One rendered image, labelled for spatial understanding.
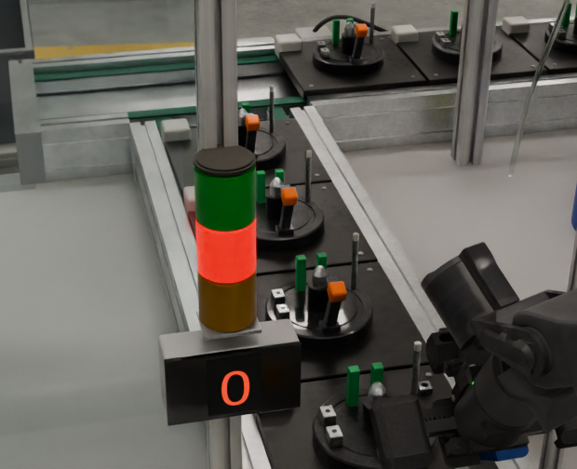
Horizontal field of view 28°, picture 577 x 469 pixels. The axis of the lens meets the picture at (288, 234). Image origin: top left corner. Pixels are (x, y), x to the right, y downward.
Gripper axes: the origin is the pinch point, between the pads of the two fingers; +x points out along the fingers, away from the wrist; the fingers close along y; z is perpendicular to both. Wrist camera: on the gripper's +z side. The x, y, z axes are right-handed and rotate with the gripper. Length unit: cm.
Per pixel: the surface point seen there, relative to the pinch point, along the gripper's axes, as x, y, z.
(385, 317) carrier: 42, -9, 30
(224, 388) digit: 2.0, 19.8, 8.6
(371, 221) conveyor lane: 57, -15, 51
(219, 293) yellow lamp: -6.1, 20.0, 14.0
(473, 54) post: 64, -43, 85
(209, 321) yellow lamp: -3.1, 20.7, 12.9
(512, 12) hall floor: 311, -188, 279
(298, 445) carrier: 31.0, 8.4, 11.0
